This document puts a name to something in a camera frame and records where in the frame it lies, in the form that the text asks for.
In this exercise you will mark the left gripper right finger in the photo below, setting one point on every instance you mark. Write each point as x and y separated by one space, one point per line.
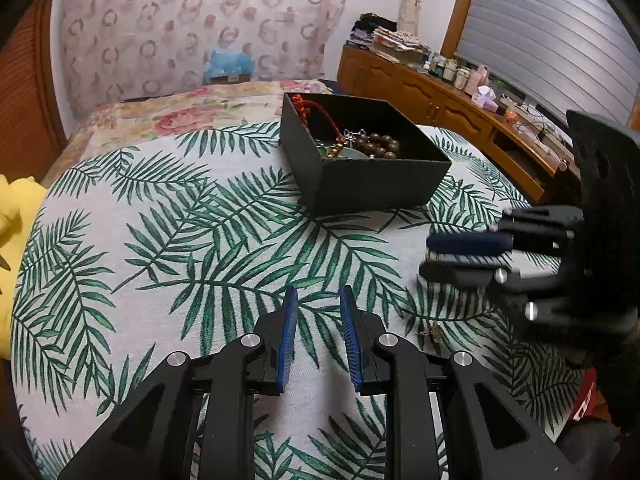
444 416

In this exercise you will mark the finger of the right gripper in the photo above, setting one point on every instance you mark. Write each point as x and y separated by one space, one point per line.
472 243
459 274

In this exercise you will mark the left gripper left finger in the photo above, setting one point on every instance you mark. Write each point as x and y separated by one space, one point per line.
195 417

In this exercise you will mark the black jewelry box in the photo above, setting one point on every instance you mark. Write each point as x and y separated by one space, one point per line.
343 186

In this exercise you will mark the small brown earring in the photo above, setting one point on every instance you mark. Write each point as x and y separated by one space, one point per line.
433 334

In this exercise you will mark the wooden dresser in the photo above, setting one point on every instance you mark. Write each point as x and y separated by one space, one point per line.
430 102

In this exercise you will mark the green jade bangle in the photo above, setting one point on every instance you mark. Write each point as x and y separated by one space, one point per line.
340 151

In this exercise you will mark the bottles on dresser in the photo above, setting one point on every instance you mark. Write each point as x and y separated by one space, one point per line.
473 83

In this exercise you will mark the palm leaf tablecloth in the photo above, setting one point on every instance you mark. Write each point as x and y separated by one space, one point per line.
182 243

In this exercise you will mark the white window blind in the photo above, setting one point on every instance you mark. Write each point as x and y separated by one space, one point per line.
565 54

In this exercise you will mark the folded clothes pile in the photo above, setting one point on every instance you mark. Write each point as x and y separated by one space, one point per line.
382 37

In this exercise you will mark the yellow plush toy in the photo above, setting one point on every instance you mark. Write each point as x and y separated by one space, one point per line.
20 202

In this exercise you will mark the blue tissue pack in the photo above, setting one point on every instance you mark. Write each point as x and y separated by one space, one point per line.
228 67

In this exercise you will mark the floral bedspread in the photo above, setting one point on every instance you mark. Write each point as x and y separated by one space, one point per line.
115 125

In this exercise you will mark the circle pattern curtain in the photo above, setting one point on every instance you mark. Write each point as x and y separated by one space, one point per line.
117 50

